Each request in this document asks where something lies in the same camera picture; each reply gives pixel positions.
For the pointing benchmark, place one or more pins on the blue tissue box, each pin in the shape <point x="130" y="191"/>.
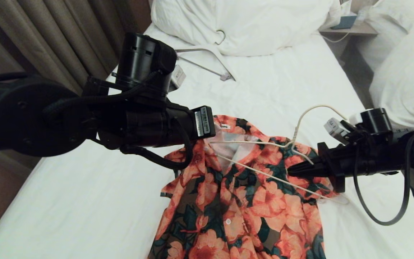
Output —
<point x="345" y="22"/>

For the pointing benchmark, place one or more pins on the beige curtain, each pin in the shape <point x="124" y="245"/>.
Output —
<point x="49" y="36"/>

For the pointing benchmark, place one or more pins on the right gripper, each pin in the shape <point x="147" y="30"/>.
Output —
<point x="350" y="163"/>

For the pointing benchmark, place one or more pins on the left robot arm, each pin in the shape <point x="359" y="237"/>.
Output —
<point x="20" y="115"/>

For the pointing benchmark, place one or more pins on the orange floral shirt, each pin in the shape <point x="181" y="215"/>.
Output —
<point x="235" y="216"/>

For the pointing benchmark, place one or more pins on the white duvet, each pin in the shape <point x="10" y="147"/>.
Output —
<point x="404" y="79"/>

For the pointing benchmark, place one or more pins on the white plastic hanger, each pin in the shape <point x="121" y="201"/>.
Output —
<point x="216" y="68"/>

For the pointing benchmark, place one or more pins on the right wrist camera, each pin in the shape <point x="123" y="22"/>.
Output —
<point x="334" y="128"/>

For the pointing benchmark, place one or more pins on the white bed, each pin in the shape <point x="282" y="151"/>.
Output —
<point x="84" y="201"/>

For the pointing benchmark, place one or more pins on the wooden nightstand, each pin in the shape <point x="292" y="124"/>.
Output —
<point x="354" y="30"/>

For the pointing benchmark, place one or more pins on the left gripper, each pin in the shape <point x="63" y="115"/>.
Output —
<point x="156" y="126"/>

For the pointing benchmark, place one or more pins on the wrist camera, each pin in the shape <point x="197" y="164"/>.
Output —
<point x="178" y="77"/>
<point x="334" y="128"/>

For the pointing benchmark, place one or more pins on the white pillow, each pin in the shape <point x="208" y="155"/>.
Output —
<point x="250" y="25"/>

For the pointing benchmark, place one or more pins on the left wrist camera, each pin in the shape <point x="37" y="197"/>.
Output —
<point x="178" y="77"/>

